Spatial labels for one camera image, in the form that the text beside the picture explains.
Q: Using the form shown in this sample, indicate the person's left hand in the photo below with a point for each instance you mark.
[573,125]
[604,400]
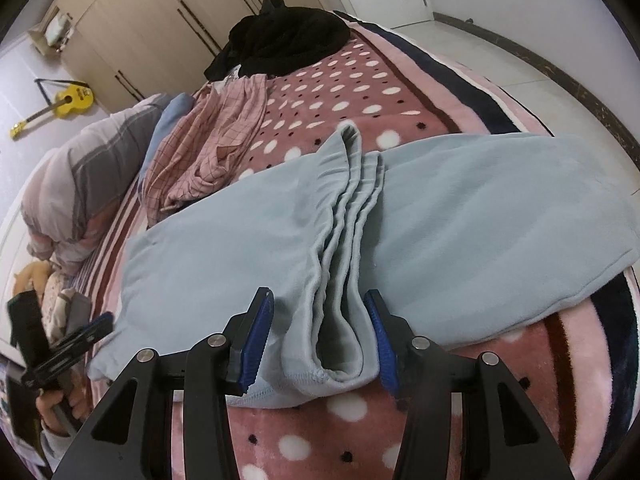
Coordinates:
[77,402]

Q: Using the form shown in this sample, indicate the dark speckled baseboard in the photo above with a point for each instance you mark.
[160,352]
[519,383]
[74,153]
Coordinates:
[575,77]

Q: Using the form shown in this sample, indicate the light blue-grey pants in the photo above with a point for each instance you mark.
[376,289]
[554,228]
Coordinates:
[475,210]

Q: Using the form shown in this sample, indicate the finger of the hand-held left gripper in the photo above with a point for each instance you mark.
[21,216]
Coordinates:
[65,362]
[95,326]

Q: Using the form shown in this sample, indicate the black garment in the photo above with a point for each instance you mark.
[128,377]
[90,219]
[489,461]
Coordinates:
[290,35]

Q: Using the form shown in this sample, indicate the cardboard box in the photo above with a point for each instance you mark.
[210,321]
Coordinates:
[50,40]

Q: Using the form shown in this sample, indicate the person's left forearm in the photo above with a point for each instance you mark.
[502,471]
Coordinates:
[55,447]

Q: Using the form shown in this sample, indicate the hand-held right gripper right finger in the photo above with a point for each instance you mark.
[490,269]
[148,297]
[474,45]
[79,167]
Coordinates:
[382,345]

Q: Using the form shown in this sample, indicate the beige wardrobe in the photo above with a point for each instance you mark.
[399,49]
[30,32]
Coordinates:
[150,20]

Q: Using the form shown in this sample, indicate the blue cloth garment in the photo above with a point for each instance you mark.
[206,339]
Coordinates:
[175,110]

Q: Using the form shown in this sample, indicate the tan plush toy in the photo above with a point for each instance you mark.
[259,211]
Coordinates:
[30,275]

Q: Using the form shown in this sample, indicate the pink checked garment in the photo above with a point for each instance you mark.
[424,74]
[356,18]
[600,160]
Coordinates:
[210,135]

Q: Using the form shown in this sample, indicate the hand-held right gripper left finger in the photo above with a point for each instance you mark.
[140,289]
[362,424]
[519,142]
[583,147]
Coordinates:
[255,345]

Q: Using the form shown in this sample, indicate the pink striped dotted blanket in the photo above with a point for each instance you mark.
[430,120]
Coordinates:
[350,90]

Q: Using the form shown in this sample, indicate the yellow ukulele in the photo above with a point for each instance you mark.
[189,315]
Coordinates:
[72,97]

